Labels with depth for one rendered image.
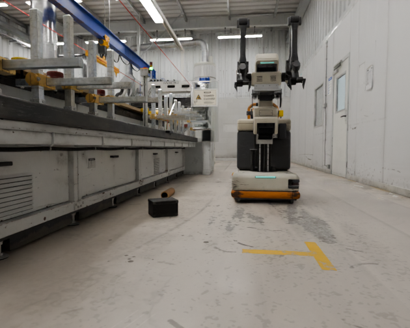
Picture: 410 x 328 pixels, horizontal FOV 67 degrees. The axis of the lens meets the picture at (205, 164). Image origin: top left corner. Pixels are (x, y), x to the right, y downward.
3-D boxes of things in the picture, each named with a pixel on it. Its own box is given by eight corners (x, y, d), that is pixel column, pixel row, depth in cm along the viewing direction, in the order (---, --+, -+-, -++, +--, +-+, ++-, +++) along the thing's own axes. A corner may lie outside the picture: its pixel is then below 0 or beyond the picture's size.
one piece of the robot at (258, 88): (250, 109, 295) (250, 85, 294) (280, 108, 291) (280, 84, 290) (250, 106, 279) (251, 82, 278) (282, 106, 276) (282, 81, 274)
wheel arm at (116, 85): (133, 90, 160) (132, 82, 160) (130, 89, 157) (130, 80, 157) (54, 92, 166) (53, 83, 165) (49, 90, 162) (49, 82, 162)
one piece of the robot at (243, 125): (237, 178, 347) (237, 103, 342) (287, 179, 340) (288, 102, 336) (235, 181, 314) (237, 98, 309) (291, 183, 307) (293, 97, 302)
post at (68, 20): (75, 111, 161) (73, 16, 158) (71, 110, 157) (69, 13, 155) (68, 111, 161) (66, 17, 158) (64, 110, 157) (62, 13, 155)
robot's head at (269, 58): (254, 68, 300) (255, 53, 290) (276, 67, 298) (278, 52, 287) (254, 75, 290) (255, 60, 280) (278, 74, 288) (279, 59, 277)
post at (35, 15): (44, 122, 136) (41, 10, 134) (39, 122, 133) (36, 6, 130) (37, 122, 137) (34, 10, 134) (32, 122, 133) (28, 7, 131)
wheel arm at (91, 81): (112, 86, 136) (112, 77, 135) (109, 85, 132) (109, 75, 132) (21, 88, 141) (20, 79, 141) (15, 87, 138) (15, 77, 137)
